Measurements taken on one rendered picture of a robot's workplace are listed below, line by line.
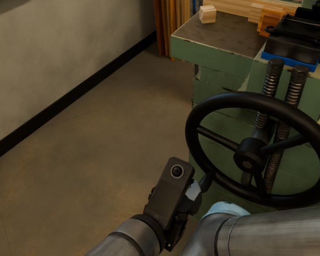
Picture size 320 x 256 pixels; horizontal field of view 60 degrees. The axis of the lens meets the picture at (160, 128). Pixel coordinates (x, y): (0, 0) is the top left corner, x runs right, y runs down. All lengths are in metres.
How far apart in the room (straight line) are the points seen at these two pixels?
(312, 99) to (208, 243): 0.31
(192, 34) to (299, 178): 0.47
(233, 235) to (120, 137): 1.39
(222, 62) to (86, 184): 1.06
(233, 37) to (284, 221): 0.51
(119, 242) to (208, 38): 0.50
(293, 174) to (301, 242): 0.59
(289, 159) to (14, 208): 1.27
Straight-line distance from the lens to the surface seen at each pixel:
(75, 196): 1.50
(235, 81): 0.69
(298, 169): 0.82
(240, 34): 0.73
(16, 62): 1.66
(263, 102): 0.46
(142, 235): 0.42
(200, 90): 0.75
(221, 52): 0.67
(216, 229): 0.37
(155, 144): 1.61
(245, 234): 0.32
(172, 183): 0.46
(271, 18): 0.71
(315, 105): 0.55
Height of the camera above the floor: 1.24
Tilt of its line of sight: 47 degrees down
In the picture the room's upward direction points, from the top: 3 degrees counter-clockwise
